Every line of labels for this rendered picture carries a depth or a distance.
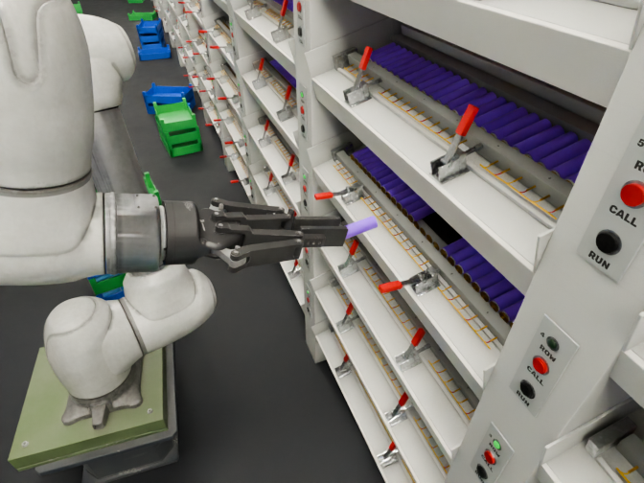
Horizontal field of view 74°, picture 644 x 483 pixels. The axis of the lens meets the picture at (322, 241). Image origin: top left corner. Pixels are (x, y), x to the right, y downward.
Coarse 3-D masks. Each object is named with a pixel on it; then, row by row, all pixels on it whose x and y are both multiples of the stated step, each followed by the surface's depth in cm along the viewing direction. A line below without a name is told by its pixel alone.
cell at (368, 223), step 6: (372, 216) 61; (354, 222) 60; (360, 222) 60; (366, 222) 60; (372, 222) 60; (348, 228) 59; (354, 228) 59; (360, 228) 60; (366, 228) 60; (372, 228) 60; (348, 234) 59; (354, 234) 60
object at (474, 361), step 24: (336, 144) 95; (360, 144) 98; (312, 168) 97; (336, 168) 94; (360, 216) 81; (360, 240) 82; (384, 240) 75; (432, 240) 72; (384, 264) 73; (408, 264) 70; (408, 288) 67; (432, 312) 63; (456, 312) 62; (432, 336) 64; (456, 336) 59; (456, 360) 58; (480, 360) 56; (480, 384) 54
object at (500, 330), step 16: (352, 160) 90; (352, 176) 89; (368, 192) 83; (384, 208) 78; (384, 224) 77; (400, 224) 74; (416, 240) 70; (416, 256) 69; (432, 256) 67; (448, 272) 64; (464, 288) 61; (480, 304) 59; (480, 320) 59; (496, 320) 57; (480, 336) 57; (496, 336) 56
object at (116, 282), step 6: (120, 276) 158; (90, 282) 154; (96, 282) 155; (102, 282) 156; (108, 282) 157; (114, 282) 159; (120, 282) 160; (96, 288) 156; (102, 288) 158; (108, 288) 159; (114, 288) 160; (96, 294) 158
